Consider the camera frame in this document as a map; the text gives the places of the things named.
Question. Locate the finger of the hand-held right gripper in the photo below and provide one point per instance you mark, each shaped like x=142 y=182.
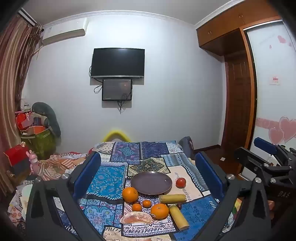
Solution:
x=264 y=143
x=251 y=160

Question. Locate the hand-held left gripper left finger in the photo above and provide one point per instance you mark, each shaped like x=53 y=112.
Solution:
x=89 y=172

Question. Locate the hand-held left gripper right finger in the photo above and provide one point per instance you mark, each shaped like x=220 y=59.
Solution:
x=209 y=177

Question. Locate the red tomato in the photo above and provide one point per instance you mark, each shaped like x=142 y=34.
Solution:
x=181 y=182

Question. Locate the large orange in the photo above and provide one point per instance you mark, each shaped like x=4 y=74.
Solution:
x=130 y=194
x=160 y=211

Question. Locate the dark purple round plate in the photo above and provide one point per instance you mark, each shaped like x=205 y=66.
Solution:
x=151 y=183

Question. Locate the peeled pomelo segment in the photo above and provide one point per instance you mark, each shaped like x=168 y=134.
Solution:
x=136 y=218

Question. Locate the blue patchwork printed blanket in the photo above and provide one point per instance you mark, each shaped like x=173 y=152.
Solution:
x=104 y=179

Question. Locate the orange striped bedsheet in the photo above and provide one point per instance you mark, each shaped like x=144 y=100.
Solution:
x=57 y=163

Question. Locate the pink plush toy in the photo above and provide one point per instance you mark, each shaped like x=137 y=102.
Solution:
x=34 y=162

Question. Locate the green patterned box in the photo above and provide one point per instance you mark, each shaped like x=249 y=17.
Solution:
x=42 y=141

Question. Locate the small mandarin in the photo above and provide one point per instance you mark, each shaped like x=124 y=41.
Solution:
x=137 y=207
x=146 y=203

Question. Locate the red white door sticker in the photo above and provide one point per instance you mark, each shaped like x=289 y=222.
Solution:
x=274 y=80

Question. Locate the grey plush toy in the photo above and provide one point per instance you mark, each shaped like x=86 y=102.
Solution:
x=52 y=118

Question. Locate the pale green round object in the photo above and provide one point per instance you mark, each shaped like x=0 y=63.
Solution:
x=26 y=199

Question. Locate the red box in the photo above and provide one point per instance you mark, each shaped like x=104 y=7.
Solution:
x=16 y=153

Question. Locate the pile of red orange boxes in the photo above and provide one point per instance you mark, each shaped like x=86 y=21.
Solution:
x=25 y=120

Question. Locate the wooden overhead cabinets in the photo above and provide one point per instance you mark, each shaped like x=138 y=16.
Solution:
x=222 y=25

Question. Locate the brown striped curtain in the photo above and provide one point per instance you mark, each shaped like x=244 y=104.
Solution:
x=13 y=69

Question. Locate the white air conditioner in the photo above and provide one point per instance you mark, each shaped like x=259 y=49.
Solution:
x=64 y=32

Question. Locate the small black wall monitor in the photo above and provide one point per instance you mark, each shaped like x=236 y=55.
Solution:
x=116 y=89

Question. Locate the black wall television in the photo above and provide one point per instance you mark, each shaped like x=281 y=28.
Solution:
x=118 y=62

